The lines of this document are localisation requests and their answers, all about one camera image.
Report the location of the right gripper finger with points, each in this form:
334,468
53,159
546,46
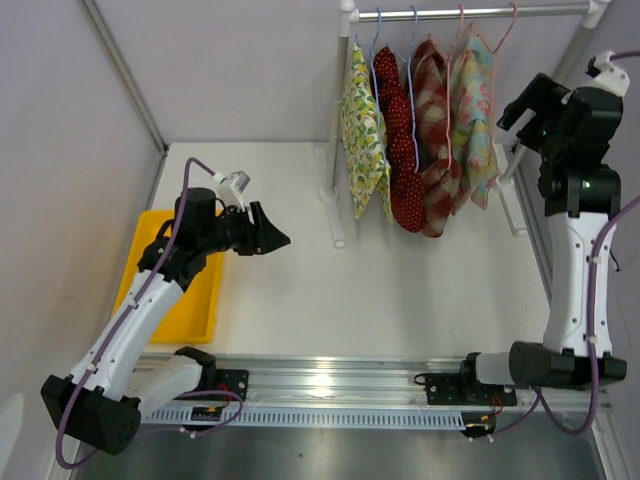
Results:
542,95
517,113

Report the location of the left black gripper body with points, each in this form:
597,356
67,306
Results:
234,230

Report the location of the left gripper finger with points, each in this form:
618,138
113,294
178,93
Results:
264,245
264,228

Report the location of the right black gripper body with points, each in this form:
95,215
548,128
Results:
551,141

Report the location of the pink wire hanger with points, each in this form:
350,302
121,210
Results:
449,63
492,54

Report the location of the floral cloth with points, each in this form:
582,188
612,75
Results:
471,131

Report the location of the red plaid skirt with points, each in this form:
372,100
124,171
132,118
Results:
441,187

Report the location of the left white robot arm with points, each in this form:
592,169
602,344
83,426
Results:
97,403

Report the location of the yellow plastic tray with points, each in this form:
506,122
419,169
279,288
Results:
192,319

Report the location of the red polka dot garment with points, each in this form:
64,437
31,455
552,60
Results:
406,187

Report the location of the yellow lemon print garment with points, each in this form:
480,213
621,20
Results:
363,133

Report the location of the metal clothes rack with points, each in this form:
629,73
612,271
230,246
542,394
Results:
590,13

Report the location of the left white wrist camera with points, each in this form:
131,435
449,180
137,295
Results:
230,188

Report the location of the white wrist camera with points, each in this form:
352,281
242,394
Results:
605,75
230,188

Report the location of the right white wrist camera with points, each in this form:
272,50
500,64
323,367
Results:
605,75

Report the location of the blue wire hanger right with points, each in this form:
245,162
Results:
409,63

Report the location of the blue wire hanger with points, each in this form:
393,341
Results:
409,63
377,75

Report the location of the blue wire hanger left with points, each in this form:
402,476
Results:
377,75

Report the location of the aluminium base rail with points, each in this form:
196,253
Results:
334,382

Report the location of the perforated cable duct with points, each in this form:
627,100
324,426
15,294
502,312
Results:
258,416

